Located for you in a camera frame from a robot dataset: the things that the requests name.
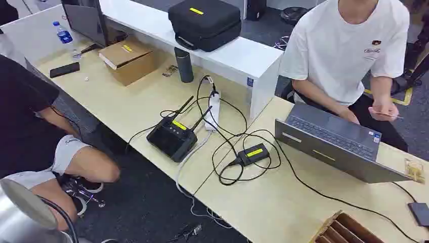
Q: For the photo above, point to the dark grey flat device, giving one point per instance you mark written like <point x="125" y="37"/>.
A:
<point x="420" y="214"/>

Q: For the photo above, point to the person's right hand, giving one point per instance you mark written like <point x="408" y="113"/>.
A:
<point x="349" y="116"/>

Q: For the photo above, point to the black and white shoe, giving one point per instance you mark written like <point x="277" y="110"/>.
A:
<point x="83" y="189"/>

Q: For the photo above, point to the grey cylindrical tumbler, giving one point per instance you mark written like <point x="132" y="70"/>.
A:
<point x="184" y="65"/>

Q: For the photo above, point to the thin white card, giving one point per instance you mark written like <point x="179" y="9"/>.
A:
<point x="397" y="116"/>

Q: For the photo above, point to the round black floor device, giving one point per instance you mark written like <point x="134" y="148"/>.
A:
<point x="295" y="15"/>

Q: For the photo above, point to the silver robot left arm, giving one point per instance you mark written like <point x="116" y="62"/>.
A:
<point x="18" y="218"/>

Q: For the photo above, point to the white desk shelf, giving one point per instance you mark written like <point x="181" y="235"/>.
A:
<point x="234" y="57"/>

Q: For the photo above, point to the black smartphone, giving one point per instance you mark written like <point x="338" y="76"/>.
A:
<point x="64" y="69"/>

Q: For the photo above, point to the clear packet of snacks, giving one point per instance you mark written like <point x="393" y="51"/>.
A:
<point x="415" y="171"/>

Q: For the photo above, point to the clear water bottle blue label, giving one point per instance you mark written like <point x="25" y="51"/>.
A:
<point x="64" y="36"/>

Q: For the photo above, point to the grey laptop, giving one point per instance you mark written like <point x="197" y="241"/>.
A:
<point x="335" y="144"/>

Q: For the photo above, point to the black router with antennas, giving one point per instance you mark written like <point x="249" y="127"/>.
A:
<point x="171" y="139"/>

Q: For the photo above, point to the person in white shirt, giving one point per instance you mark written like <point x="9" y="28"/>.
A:
<point x="335" y="50"/>

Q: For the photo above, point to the white power strip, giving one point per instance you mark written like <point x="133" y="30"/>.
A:
<point x="213" y="112"/>

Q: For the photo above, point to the wooden card box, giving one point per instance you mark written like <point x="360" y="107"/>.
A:
<point x="348" y="231"/>

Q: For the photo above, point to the dark monitor screen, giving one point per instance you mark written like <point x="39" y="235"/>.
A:
<point x="87" y="21"/>

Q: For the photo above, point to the small bunch of keys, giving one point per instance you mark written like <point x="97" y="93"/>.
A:
<point x="170" y="70"/>

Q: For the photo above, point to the person in black shirt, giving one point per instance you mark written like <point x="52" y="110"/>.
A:
<point x="23" y="127"/>

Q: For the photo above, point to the person's left hand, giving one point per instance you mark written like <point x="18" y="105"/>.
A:
<point x="383" y="107"/>

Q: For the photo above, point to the black power adapter yellow label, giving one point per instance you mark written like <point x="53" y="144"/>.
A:
<point x="253" y="154"/>

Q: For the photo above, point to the black carry case yellow label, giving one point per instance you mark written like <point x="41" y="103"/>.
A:
<point x="204" y="23"/>

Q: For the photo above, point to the brown cardboard box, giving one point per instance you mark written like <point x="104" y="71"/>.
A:
<point x="129" y="62"/>

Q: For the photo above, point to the yellow floor tape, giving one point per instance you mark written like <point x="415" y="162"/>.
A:
<point x="404" y="99"/>

